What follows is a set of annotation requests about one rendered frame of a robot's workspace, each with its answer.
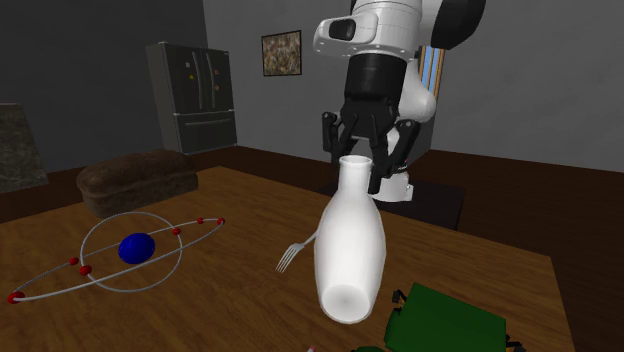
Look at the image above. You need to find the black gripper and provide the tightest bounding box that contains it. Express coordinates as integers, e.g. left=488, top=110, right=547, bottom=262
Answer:
left=321, top=53, right=422, bottom=196

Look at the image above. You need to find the dark robot stand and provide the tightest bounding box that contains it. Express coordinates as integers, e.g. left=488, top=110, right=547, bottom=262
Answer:
left=315, top=177, right=467, bottom=231

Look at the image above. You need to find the white bottle vase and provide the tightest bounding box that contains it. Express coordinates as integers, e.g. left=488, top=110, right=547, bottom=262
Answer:
left=313, top=154, right=388, bottom=325

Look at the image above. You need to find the silver fork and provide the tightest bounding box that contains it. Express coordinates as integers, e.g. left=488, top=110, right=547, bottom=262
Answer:
left=275, top=230, right=320, bottom=275

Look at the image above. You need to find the black double-door fridge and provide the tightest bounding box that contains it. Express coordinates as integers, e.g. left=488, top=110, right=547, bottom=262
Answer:
left=145, top=41, right=240, bottom=156

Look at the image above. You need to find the green box with black parts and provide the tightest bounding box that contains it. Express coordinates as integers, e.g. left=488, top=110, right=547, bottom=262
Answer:
left=383, top=282, right=527, bottom=352

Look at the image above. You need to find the brown bread loaf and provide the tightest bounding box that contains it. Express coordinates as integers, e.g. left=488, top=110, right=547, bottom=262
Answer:
left=75, top=148, right=200, bottom=220

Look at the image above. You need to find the atom model with blue ball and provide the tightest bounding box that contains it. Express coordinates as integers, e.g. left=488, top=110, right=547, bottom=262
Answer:
left=6, top=210, right=227, bottom=305

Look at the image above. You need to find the grey stone counter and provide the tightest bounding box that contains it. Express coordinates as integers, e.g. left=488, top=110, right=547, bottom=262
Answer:
left=0, top=102, right=50, bottom=195

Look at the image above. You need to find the window with wooden frame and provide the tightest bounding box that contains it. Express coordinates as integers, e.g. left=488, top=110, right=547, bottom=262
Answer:
left=417, top=45, right=447, bottom=103

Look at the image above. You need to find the framed brown wall picture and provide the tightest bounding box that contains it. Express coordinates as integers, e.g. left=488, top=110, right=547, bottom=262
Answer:
left=261, top=29, right=303, bottom=78

